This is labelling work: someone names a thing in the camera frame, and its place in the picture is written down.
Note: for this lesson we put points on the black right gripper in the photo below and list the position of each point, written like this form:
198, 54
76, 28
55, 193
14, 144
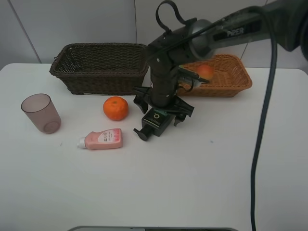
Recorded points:
162, 94

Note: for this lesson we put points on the dark green pump bottle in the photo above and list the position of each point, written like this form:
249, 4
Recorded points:
154, 123

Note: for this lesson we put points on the red yellow peach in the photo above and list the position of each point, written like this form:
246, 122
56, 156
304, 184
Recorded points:
205, 72

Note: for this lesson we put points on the pink bottle white cap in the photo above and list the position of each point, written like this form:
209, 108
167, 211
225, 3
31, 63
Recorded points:
107, 139

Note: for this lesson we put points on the translucent purple plastic cup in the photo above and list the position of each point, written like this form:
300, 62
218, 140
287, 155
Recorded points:
40, 109

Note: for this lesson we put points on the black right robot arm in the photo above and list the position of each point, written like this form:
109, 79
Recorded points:
284, 22

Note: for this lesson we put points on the orange mandarin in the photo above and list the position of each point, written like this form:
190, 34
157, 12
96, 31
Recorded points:
116, 108

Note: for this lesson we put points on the orange wicker basket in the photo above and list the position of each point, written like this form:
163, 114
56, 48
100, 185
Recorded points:
230, 78

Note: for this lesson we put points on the dark brown wicker basket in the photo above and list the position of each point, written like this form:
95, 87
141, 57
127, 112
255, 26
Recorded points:
101, 68

